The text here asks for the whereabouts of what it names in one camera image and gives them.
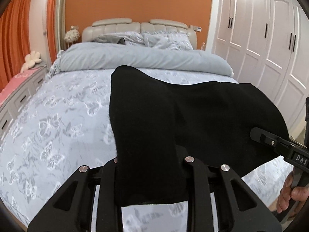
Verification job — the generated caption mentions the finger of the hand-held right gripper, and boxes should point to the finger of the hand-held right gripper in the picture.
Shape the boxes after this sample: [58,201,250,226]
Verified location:
[250,127,294,159]

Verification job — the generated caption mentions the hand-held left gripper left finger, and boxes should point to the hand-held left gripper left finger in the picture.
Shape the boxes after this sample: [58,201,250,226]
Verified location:
[28,157,122,232]

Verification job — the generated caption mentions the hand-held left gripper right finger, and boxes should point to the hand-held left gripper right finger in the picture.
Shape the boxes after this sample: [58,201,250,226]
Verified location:
[176,145,283,232]

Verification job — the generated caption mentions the black pants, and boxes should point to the black pants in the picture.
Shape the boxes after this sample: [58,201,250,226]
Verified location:
[109,65,290,207]

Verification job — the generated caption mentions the person's right hand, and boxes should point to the person's right hand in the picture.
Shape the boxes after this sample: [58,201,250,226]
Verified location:
[276,173,309,219]

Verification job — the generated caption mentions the bed with butterfly sheet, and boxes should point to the bed with butterfly sheet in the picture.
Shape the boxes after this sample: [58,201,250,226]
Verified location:
[0,68,298,232]

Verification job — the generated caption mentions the white wardrobe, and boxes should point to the white wardrobe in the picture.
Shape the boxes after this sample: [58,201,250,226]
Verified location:
[211,0,309,136]

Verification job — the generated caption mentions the grey dresser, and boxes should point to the grey dresser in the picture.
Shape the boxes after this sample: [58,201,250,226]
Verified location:
[0,66,49,136]

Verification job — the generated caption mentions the grey duvet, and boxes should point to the grey duvet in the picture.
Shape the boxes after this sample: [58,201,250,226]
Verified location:
[49,41,235,77]

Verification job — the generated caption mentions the grey floral pillow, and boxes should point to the grey floral pillow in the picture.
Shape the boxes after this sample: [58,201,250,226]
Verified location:
[124,32,146,47]
[140,31,194,51]

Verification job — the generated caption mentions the pink cloth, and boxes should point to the pink cloth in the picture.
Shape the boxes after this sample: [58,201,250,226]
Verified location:
[0,69,45,95]

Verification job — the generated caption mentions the dark grey pillow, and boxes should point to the dark grey pillow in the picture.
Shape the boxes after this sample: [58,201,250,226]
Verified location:
[93,35,126,45]

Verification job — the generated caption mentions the white flower plush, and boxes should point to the white flower plush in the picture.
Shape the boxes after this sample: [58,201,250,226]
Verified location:
[20,51,43,73]

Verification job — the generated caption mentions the beige padded headboard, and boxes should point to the beige padded headboard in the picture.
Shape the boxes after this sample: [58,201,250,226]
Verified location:
[81,18,198,50]

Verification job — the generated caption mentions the orange curtain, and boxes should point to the orange curtain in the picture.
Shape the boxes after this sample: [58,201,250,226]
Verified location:
[0,0,35,90]

